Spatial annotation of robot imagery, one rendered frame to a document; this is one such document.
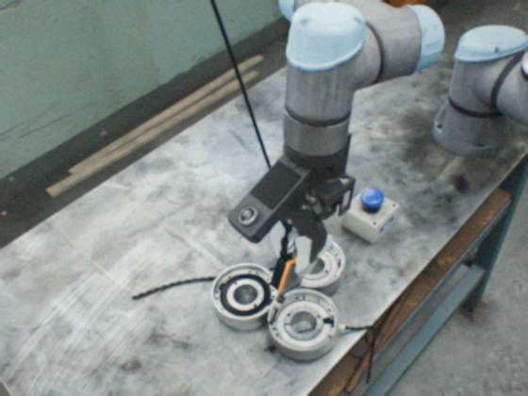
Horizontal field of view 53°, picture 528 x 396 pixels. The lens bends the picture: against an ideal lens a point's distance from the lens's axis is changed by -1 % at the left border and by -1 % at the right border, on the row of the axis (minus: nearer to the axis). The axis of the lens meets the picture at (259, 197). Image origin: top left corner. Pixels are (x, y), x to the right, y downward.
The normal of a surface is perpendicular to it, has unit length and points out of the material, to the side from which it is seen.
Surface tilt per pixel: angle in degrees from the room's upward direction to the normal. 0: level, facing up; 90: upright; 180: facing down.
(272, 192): 23
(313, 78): 83
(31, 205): 0
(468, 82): 92
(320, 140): 85
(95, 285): 0
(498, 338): 0
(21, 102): 90
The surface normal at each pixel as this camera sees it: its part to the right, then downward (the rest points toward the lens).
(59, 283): -0.07, -0.70
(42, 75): 0.71, 0.46
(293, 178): -0.32, -0.43
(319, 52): -0.33, 0.57
